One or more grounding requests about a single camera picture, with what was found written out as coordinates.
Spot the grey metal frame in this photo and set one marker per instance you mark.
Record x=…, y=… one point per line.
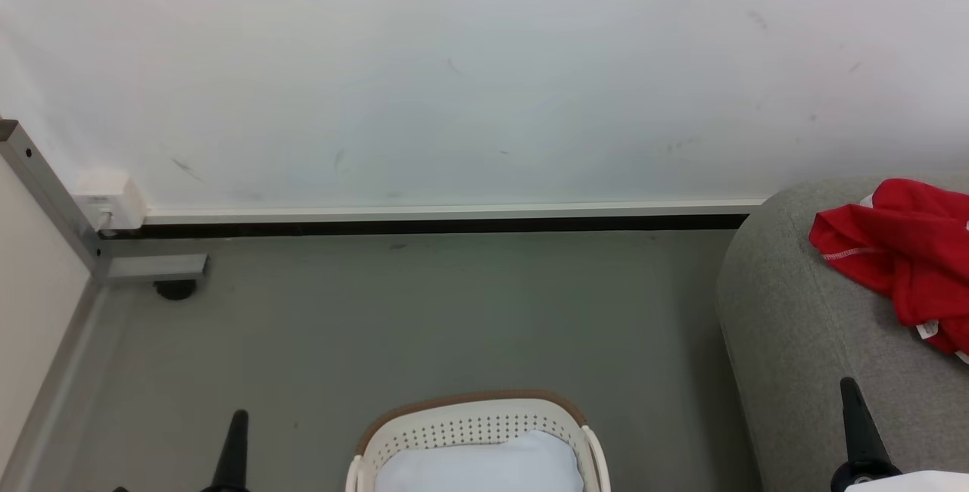
x=49, y=189

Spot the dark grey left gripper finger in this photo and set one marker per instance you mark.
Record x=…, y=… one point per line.
x=232, y=454

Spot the white perforated laundry basket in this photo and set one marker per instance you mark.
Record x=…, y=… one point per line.
x=469, y=420

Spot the white and black baseboard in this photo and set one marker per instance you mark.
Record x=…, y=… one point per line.
x=454, y=218

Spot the black round frame foot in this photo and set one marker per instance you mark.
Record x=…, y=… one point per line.
x=176, y=290

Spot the red and white basketball jersey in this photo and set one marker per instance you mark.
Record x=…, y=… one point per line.
x=908, y=250

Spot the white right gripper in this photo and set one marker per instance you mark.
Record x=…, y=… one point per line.
x=916, y=483

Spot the white wall box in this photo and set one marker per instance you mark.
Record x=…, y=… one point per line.
x=113, y=197

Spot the grey fabric sofa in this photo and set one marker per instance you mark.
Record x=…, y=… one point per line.
x=817, y=340

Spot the white cloth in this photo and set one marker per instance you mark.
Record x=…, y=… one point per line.
x=484, y=465

